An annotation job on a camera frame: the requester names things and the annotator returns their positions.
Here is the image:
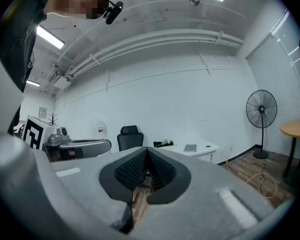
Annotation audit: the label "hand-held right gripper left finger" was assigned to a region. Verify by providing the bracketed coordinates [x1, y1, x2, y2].
[0, 133, 149, 239]

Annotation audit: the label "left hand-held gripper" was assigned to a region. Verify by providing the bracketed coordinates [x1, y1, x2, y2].
[21, 115, 113, 163]

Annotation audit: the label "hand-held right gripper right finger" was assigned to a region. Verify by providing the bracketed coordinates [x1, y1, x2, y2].
[136, 146, 290, 240]

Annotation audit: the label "pile of clear water jugs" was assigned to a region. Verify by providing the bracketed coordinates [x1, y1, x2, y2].
[92, 120, 108, 141]

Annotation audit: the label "black mesh office chair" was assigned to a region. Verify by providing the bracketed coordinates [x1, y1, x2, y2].
[116, 125, 144, 152]

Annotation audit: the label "black coat rack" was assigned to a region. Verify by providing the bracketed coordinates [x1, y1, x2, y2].
[48, 112, 58, 128]

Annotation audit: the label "ceiling air conditioner unit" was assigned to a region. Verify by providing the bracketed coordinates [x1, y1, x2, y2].
[51, 70, 72, 90]

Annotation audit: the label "round wooden table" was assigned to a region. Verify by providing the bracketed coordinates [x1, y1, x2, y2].
[279, 118, 300, 189]

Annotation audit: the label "white ceiling pipes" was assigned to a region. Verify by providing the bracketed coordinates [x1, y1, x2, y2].
[64, 28, 245, 79]

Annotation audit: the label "person's black shirt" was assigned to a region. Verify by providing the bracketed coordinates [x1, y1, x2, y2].
[0, 0, 57, 138]

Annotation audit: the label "person's head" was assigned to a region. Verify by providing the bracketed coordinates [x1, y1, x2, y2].
[43, 0, 111, 20]

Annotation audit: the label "cream power cable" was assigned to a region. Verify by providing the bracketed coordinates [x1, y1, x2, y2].
[224, 160, 280, 200]

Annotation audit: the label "black power cable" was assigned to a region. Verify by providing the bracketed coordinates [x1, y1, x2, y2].
[258, 156, 278, 197]

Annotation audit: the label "black drawstring pouch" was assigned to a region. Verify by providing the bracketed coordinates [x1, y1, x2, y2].
[153, 140, 175, 149]

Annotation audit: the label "black pedestal fan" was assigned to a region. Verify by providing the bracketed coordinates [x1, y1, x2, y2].
[245, 89, 278, 160]

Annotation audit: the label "black head-worn camera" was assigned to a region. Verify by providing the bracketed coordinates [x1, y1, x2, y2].
[102, 0, 125, 26]

